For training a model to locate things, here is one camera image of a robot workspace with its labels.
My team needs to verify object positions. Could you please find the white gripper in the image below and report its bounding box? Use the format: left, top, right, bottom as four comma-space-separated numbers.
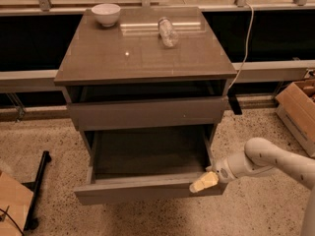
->
189, 159, 236, 193

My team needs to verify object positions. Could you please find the grey drawer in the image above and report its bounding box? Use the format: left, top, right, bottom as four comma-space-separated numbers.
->
74, 125, 216, 206
68, 97, 227, 131

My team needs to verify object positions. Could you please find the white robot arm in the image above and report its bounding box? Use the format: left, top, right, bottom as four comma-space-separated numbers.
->
189, 138, 315, 236

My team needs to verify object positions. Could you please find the grey drawer cabinet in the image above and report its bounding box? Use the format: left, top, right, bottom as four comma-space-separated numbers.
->
54, 8, 236, 148

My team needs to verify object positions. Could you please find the grey top drawer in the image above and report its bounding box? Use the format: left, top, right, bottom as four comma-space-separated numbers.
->
68, 97, 227, 131

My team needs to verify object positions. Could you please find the cardboard box right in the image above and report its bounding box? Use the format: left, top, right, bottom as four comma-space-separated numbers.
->
276, 79, 315, 157

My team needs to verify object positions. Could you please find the cardboard box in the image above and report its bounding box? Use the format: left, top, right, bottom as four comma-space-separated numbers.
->
0, 171, 33, 236
276, 79, 315, 157

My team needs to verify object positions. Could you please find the clear plastic bottle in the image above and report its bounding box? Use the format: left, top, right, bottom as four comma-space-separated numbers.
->
158, 17, 179, 48

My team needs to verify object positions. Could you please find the white ceramic bowl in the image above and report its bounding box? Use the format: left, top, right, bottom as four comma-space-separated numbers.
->
92, 4, 121, 27

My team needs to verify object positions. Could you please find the cardboard box left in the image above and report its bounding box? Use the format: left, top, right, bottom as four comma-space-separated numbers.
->
0, 171, 33, 236

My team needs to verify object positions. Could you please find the white cable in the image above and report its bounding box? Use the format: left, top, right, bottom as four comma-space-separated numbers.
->
226, 3, 255, 91

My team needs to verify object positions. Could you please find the black cable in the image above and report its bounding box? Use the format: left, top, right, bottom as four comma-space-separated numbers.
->
0, 206, 26, 236

